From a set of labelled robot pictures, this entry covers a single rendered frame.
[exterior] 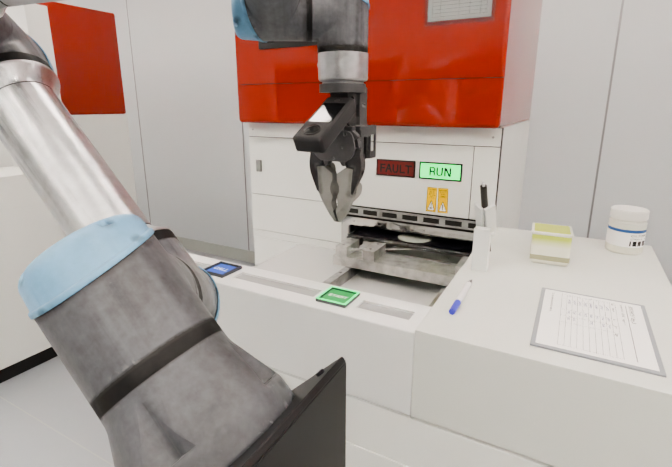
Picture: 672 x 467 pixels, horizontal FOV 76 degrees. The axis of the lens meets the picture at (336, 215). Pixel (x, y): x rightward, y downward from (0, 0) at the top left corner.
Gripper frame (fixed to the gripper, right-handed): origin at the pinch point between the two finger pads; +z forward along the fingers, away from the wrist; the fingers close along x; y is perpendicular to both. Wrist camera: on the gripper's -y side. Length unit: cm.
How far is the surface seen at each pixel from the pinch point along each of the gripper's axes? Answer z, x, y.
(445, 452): 32.7, -20.6, -4.0
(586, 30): -53, -30, 207
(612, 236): 11, -41, 49
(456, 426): 27.7, -21.9, -4.0
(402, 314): 15.1, -11.3, 1.2
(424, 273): 23.2, -3.2, 39.3
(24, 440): 111, 144, 8
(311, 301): 14.7, 3.3, -2.4
